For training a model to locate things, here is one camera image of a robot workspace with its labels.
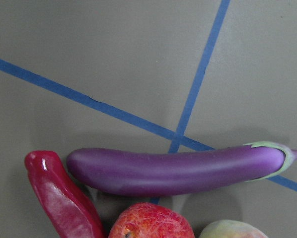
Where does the red toy chili pepper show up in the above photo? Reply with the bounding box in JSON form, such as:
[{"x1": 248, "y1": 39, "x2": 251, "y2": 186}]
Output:
[{"x1": 24, "y1": 151, "x2": 106, "y2": 238}]

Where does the purple toy eggplant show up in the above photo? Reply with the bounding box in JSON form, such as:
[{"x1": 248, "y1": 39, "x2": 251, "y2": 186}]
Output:
[{"x1": 67, "y1": 141, "x2": 297, "y2": 197}]

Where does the pink green toy peach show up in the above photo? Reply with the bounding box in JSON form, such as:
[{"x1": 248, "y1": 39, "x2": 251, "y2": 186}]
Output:
[{"x1": 199, "y1": 220, "x2": 268, "y2": 238}]

